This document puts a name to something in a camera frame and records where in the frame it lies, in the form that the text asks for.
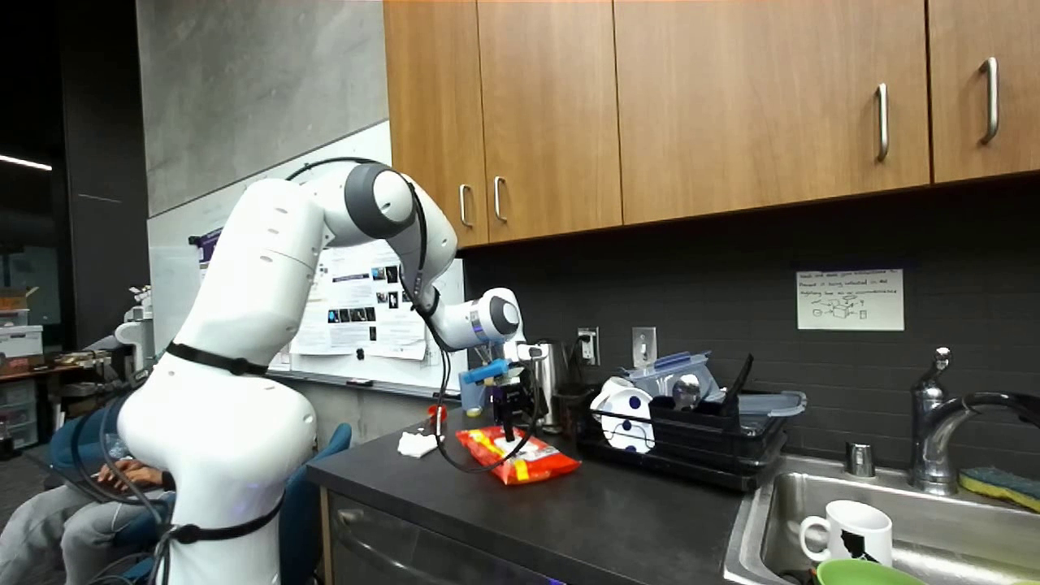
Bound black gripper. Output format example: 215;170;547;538
487;371;547;449

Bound orange pack of wipes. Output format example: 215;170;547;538
450;422;586;490

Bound seated person's hand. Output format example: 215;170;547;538
91;458;165;499

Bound blue plastic cup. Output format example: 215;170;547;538
457;383;489;426

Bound stainless steel thermos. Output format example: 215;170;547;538
516;339;563;426

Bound crumpled white napkin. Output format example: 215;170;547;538
392;428;448;461

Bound white plate with dark print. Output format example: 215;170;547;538
589;373;659;458

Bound dark base cabinet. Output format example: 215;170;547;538
312;485;566;585

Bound clear container with blue lid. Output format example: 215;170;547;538
628;349;729;410

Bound black dish rack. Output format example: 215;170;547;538
554;383;800;499

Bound paper sheet with photos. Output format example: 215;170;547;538
288;256;433;363

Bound blue chair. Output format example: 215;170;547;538
275;421;356;585

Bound black kitchen utensil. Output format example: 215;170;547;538
724;350;758;410

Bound grey blue tray lid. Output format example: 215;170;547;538
733;387;810;422

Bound medium wooden cabinet door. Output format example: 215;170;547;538
474;0;625;244

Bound narrow wooden cabinet door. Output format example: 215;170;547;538
382;0;489;256

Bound small steel sink cap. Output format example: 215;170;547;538
844;439;876;482

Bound white mug with black print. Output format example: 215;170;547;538
796;499;896;570

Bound poster with purple header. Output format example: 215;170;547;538
184;225;226;272

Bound white whiteboard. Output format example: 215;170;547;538
143;120;470;401

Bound green bowl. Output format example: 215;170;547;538
812;556;923;585

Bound wide wooden cabinet door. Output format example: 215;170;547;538
612;0;932;227

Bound chrome faucet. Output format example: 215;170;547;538
908;345;1040;499

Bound stainless steel sink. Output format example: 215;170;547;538
722;453;1040;585

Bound seated person in blue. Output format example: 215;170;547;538
0;321;208;585

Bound yellow green sponge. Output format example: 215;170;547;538
955;466;1040;514

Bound white storage box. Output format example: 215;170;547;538
0;321;44;360

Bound wooden cabinet door at edge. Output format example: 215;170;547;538
927;0;1040;187

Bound ceiling light strip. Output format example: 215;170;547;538
0;150;55;177

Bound white wall outlet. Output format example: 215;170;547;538
629;321;659;373
576;326;605;371

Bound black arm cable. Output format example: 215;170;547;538
282;153;482;471

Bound white paper wall sign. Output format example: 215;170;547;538
794;267;908;335

